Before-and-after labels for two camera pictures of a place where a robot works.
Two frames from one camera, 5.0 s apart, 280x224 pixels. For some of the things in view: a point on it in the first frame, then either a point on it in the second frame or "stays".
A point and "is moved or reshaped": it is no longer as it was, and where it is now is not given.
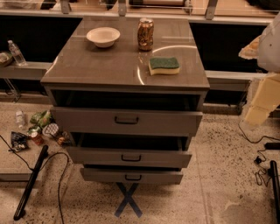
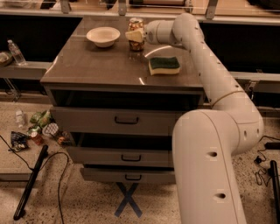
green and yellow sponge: (164, 66) stays
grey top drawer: (115, 121) stays
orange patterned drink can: (145, 33) is moved or reshaped
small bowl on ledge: (6, 59) stays
